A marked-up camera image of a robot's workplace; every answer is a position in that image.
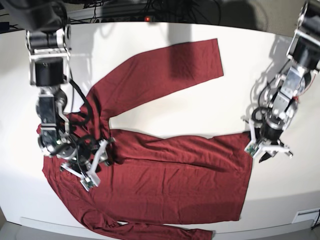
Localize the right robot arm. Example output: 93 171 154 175
1 0 113 178

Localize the red long-sleeve T-shirt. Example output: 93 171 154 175
42 39 253 240

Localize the white label box with cable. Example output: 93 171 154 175
292 207 320 227

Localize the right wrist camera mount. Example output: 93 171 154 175
60 137 115 192

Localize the black power strip red switch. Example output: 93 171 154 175
93 15 153 23

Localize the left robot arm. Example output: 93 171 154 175
244 0 320 162

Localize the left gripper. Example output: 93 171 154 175
259 117 284 163

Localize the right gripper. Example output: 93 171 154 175
60 139 120 175

